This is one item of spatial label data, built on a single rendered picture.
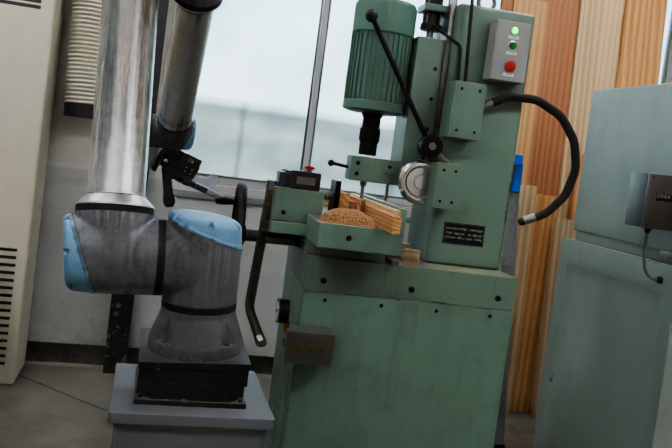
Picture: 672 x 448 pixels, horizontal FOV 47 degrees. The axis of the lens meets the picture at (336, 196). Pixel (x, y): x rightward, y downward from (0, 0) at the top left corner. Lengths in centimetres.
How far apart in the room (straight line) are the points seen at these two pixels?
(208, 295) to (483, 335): 88
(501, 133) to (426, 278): 47
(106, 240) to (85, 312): 208
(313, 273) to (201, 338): 53
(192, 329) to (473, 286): 85
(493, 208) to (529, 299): 151
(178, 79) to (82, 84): 142
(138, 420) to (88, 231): 36
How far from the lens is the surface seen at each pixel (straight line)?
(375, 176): 216
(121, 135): 153
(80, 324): 357
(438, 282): 204
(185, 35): 178
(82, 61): 329
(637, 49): 407
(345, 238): 183
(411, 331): 205
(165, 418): 149
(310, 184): 204
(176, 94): 193
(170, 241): 149
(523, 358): 370
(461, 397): 214
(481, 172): 216
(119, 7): 160
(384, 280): 201
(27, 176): 319
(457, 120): 205
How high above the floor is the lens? 106
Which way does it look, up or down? 3 degrees down
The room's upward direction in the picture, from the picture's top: 7 degrees clockwise
